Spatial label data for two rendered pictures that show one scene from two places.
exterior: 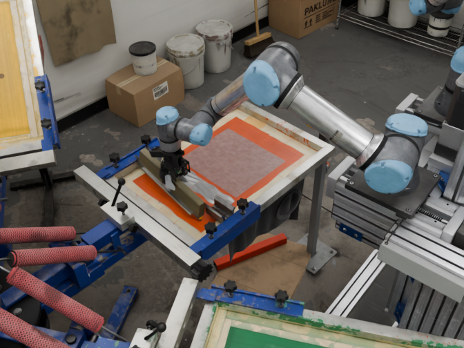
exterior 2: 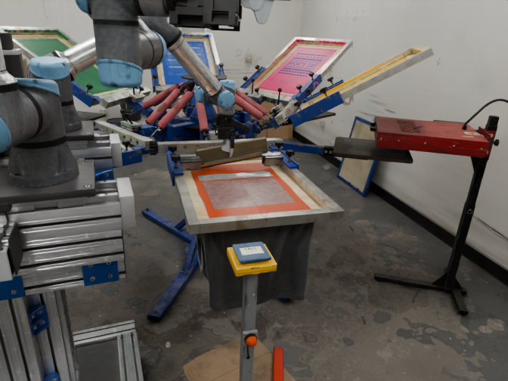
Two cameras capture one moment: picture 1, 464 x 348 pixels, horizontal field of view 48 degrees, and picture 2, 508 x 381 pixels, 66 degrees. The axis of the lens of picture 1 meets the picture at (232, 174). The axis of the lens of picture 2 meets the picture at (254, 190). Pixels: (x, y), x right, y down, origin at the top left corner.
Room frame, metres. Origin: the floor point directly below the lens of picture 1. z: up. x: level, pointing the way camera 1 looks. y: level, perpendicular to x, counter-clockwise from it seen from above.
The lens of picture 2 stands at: (2.43, -1.38, 1.61)
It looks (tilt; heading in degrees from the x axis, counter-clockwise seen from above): 22 degrees down; 117
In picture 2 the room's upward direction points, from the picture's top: 3 degrees clockwise
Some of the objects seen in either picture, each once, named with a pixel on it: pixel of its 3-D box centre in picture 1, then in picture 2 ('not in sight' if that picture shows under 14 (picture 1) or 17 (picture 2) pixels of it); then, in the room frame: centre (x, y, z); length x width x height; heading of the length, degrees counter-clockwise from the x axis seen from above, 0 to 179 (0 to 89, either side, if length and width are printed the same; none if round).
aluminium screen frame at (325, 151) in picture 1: (220, 164); (243, 182); (1.64, 0.05, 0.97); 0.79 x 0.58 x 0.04; 134
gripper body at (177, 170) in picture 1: (174, 160); (225, 125); (1.44, 0.21, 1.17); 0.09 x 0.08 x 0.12; 44
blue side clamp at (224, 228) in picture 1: (227, 230); (175, 167); (1.27, 0.02, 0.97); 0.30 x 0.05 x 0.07; 134
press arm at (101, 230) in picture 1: (106, 231); not in sight; (1.24, 0.45, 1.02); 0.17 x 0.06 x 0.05; 134
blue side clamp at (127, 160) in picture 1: (133, 161); (283, 162); (1.67, 0.41, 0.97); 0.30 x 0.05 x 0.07; 134
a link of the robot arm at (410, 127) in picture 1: (403, 139); (51, 78); (1.20, -0.51, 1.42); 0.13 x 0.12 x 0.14; 151
